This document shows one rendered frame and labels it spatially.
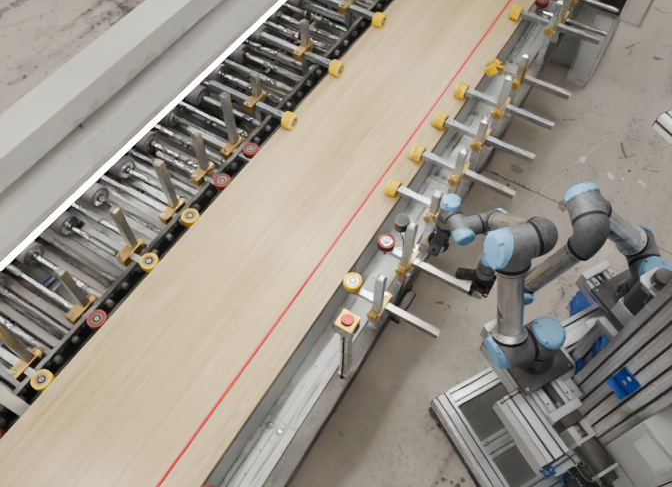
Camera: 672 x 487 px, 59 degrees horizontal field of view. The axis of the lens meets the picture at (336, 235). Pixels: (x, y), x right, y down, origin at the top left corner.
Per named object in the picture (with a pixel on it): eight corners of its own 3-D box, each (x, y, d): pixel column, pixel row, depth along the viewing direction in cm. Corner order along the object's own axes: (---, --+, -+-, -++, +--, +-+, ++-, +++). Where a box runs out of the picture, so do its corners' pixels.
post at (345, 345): (352, 370, 253) (355, 326, 215) (346, 380, 250) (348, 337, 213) (342, 365, 254) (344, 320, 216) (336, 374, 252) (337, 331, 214)
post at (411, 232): (406, 281, 277) (418, 223, 237) (402, 287, 275) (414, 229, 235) (399, 277, 278) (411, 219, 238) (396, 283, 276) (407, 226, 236)
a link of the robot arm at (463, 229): (486, 230, 217) (474, 207, 222) (458, 238, 215) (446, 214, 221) (482, 241, 223) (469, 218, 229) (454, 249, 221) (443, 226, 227)
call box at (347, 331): (360, 326, 216) (361, 317, 209) (350, 341, 212) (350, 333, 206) (343, 317, 218) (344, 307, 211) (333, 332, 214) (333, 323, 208)
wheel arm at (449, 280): (470, 290, 260) (472, 285, 257) (466, 296, 259) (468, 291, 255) (383, 245, 272) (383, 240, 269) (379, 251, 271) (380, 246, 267)
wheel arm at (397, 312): (439, 333, 250) (440, 329, 247) (435, 340, 249) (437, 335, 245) (350, 285, 262) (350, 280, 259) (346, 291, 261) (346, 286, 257)
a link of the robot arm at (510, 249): (538, 366, 204) (545, 231, 177) (499, 379, 202) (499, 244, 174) (520, 345, 215) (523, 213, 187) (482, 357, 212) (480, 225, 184)
